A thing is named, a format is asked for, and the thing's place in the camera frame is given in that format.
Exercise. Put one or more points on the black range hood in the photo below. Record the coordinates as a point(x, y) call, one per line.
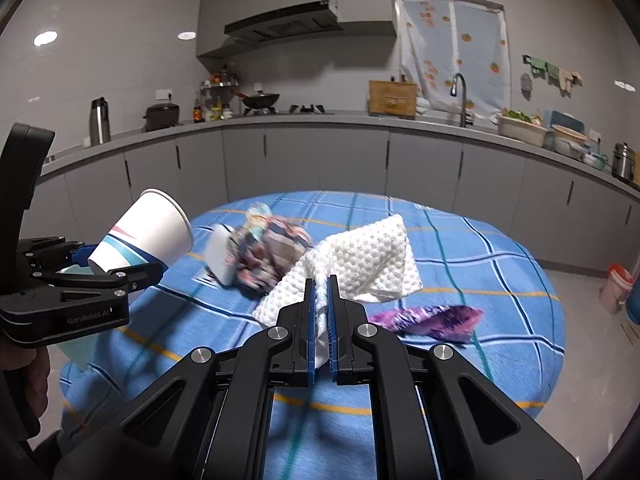
point(280, 22)

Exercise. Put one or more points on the person's left hand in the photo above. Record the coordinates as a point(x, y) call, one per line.
point(36, 380)

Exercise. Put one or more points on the black wok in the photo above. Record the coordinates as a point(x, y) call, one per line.
point(260, 100)

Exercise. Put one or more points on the gas stove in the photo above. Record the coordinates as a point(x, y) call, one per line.
point(307, 109)

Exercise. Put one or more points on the row of condiment bottles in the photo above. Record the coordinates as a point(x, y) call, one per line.
point(212, 110)

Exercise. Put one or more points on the white orange-printed curtain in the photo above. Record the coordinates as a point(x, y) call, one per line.
point(475, 50)

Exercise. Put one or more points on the steel pot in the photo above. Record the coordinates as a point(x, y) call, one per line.
point(624, 162)

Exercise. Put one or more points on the white paper towel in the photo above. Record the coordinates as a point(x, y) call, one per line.
point(370, 260)

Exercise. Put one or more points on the purple foil wrapper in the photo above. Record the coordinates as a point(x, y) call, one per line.
point(425, 320)

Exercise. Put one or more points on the striped white paper cup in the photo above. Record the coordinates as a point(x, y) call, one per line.
point(150, 235)

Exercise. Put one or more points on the green vegetables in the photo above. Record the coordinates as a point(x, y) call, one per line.
point(520, 116)

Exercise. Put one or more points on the cream pink-rimmed bowl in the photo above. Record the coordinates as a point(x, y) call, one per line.
point(567, 142)

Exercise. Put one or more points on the steel thermos jug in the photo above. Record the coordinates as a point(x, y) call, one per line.
point(100, 125)

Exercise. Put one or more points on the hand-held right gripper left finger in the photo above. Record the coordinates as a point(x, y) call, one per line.
point(311, 340)

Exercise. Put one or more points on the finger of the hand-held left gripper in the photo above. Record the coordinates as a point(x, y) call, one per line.
point(50, 255)
point(135, 277)

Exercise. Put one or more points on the blue plastic box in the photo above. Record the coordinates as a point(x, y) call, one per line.
point(562, 119)

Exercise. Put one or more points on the clear green-printed plastic bag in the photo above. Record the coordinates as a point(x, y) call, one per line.
point(257, 216)

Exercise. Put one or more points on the grey lower cabinets with countertop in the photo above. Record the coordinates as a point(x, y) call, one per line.
point(325, 160)

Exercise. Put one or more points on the black kitchen faucet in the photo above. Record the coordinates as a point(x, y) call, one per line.
point(463, 110)

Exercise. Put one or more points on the cream plastic basin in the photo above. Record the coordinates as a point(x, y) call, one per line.
point(522, 134)

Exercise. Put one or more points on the plain white paper cup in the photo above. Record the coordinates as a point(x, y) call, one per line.
point(220, 260)

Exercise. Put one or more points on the green checked hanging cloth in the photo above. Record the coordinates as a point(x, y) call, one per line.
point(542, 66)

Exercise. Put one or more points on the teal plastic waste bin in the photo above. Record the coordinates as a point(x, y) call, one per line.
point(75, 352)

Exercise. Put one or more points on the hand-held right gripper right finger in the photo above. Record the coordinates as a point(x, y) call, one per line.
point(332, 340)

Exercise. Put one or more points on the grey hanging scrubber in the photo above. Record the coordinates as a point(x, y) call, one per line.
point(526, 82)

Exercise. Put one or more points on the red and white bucket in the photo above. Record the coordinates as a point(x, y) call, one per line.
point(615, 290)

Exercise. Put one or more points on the beige hanging cloth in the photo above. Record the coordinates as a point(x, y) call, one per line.
point(570, 80)

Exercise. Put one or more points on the black rice cooker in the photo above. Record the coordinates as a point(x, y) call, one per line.
point(161, 116)

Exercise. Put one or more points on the blue checked tablecloth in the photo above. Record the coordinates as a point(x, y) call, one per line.
point(450, 375)

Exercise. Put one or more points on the wooden cutting board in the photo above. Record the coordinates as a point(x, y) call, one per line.
point(392, 100)

